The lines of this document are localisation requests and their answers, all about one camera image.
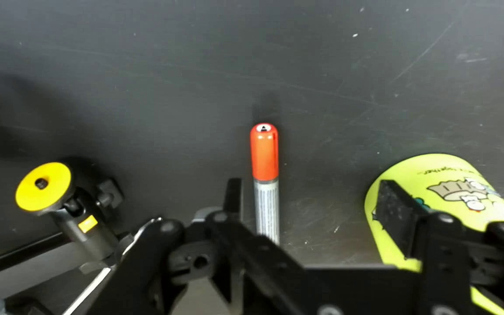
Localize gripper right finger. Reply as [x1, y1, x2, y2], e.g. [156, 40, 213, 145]
[374, 179, 504, 315]

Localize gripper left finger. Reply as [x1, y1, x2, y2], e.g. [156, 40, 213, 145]
[87, 178, 310, 315]

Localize yellow-green cartoon print cup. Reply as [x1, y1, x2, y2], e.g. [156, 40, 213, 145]
[364, 153, 504, 315]

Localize orange capped grey marker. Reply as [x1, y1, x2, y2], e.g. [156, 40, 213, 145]
[250, 123, 280, 245]

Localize black stand with yellow disc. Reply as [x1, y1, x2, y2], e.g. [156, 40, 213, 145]
[0, 158, 135, 315]

